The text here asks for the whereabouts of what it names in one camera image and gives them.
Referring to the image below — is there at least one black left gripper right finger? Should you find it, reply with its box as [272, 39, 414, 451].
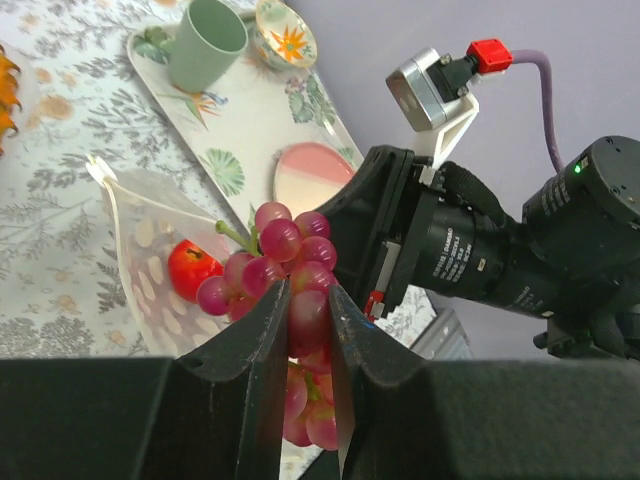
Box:
[329, 286, 450, 479]

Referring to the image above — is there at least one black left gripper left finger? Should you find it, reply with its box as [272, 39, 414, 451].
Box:
[171, 281, 291, 479]

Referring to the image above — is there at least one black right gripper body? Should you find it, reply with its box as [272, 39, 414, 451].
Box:
[316, 145, 434, 320]

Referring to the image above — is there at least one light red grape bunch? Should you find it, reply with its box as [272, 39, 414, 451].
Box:
[191, 202, 338, 451]

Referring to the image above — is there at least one red apple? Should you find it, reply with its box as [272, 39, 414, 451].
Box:
[167, 240, 224, 303]

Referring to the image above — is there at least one clear zip top bag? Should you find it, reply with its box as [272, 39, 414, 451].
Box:
[85, 155, 239, 358]

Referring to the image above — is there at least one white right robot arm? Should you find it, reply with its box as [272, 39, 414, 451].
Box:
[320, 136, 639, 360]

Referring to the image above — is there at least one pink plate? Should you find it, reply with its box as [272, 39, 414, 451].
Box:
[273, 142, 355, 217]

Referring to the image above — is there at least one floral serving tray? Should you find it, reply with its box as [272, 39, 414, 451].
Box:
[127, 25, 363, 225]

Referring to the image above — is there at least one floral tablecloth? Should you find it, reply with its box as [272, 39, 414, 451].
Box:
[0, 0, 441, 480]

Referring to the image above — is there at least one floral bowl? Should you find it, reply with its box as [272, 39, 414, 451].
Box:
[251, 0, 318, 71]

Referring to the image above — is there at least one green cup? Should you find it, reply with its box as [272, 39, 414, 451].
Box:
[168, 0, 248, 93]

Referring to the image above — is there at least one orange pineapple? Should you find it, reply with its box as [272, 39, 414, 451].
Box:
[0, 46, 23, 155]

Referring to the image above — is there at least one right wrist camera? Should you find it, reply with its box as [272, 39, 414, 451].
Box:
[386, 48, 479, 168]

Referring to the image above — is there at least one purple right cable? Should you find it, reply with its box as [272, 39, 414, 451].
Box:
[466, 36, 566, 174]

